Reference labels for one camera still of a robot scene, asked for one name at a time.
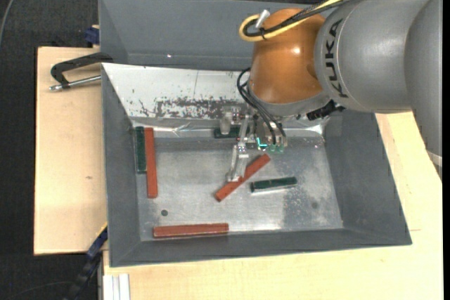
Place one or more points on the dark green flat block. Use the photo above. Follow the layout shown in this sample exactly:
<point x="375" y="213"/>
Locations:
<point x="274" y="183"/>
<point x="140" y="151"/>

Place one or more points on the grey metal bin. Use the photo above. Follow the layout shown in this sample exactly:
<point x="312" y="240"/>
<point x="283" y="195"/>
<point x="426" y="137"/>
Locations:
<point x="197" y="193"/>

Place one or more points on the pale wood flat board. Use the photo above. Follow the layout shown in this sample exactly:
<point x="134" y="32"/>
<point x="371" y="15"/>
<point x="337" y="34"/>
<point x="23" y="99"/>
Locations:
<point x="67" y="158"/>

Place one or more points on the black cylinder on white bracket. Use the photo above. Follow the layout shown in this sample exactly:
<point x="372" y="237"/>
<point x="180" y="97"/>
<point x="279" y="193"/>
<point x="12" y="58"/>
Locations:
<point x="320" y="112"/>

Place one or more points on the red-brown flat block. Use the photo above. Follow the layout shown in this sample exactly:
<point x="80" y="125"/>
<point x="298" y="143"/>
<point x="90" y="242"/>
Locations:
<point x="190" y="230"/>
<point x="151" y="165"/>
<point x="255" y="170"/>

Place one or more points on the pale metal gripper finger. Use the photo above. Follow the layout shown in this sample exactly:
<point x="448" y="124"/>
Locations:
<point x="225" y="124"/>
<point x="236" y="165"/>

